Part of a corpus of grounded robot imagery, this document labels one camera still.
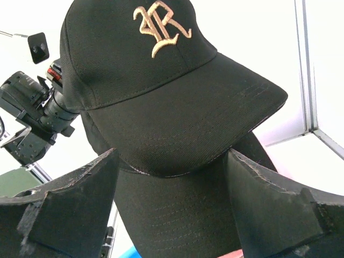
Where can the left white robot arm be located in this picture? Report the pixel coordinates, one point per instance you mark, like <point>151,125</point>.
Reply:
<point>39,106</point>

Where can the blue plastic bin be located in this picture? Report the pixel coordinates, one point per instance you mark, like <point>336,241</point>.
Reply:
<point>130,253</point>

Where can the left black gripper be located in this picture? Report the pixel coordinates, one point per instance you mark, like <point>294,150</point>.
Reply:
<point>54,75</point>

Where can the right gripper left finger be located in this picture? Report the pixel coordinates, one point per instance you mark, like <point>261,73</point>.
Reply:
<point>66,217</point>

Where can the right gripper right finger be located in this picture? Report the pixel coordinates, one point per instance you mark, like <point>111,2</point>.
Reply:
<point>278,217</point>

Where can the dark cap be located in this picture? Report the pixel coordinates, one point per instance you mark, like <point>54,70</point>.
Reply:
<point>185,216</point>

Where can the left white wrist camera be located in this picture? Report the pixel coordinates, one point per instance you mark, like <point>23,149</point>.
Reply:
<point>31,48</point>

